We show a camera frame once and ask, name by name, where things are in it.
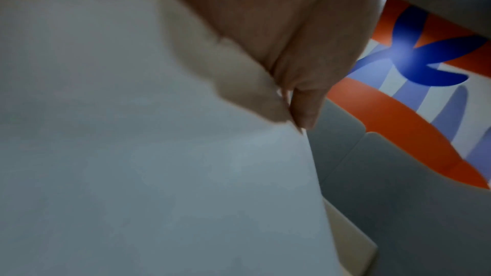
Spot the person's left hand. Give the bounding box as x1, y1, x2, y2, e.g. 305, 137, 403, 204
151, 0, 391, 135

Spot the white cloth sheet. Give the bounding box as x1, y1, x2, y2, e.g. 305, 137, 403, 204
0, 0, 346, 276

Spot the orange blue patterned rug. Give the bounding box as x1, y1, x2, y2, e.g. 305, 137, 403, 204
324, 0, 491, 191

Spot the grey sofa cushion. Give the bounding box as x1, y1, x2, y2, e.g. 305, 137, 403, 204
307, 97, 491, 276

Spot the cream flat board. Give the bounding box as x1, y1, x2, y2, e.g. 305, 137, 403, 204
324, 197, 378, 276

